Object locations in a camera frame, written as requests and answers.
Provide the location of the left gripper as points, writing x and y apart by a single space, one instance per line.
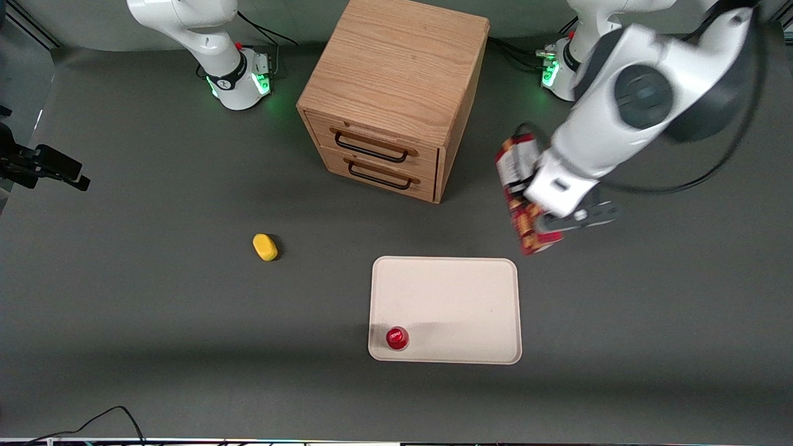
538 221

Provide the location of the red plaid cookie box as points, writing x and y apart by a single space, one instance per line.
539 243

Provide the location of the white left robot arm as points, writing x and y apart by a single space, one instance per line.
644 93

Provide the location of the cream rectangular tray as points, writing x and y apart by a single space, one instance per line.
446 303

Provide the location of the wooden drawer front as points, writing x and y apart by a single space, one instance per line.
384 186
378 133

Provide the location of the wooden two-drawer cabinet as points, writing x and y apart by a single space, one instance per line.
396 62

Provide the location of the yellow oval sponge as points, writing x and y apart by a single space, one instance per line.
266 247

